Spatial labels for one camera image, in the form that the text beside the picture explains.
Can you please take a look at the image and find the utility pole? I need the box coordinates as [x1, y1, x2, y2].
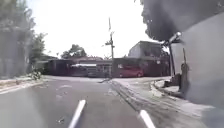
[104, 17, 116, 79]

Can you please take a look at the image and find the red car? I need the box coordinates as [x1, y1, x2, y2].
[117, 65, 145, 79]

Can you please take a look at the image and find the low dark building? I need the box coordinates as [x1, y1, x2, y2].
[42, 57, 171, 79]

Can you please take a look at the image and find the grey building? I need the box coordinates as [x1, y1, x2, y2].
[127, 40, 170, 60]

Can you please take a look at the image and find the distant tree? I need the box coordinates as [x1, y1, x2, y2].
[60, 43, 88, 60]

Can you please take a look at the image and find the grey asphalt road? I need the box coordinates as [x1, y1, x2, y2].
[0, 75, 224, 128]

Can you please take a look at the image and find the curved kerb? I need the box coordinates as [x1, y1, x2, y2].
[149, 79, 185, 100]

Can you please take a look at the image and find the street lamp pole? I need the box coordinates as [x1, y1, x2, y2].
[162, 31, 183, 78]

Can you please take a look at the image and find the robot's own part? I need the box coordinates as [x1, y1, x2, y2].
[68, 99, 87, 128]
[138, 109, 157, 128]

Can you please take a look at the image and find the large dark tree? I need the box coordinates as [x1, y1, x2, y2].
[139, 0, 224, 43]

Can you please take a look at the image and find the row of trees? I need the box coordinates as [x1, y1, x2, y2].
[0, 0, 48, 80]

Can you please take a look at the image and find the pale kerb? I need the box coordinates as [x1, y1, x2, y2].
[0, 77, 46, 96]

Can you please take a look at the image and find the grey wall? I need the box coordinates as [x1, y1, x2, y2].
[170, 12, 224, 110]

